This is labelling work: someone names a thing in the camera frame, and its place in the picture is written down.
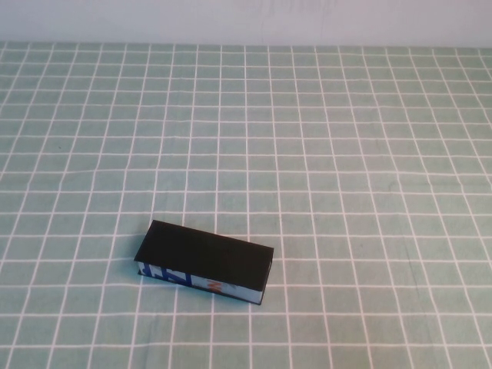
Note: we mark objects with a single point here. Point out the green checked tablecloth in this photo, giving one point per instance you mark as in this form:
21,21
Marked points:
307,173

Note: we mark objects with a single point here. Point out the black glasses case blue print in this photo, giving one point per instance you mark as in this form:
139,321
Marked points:
203,253

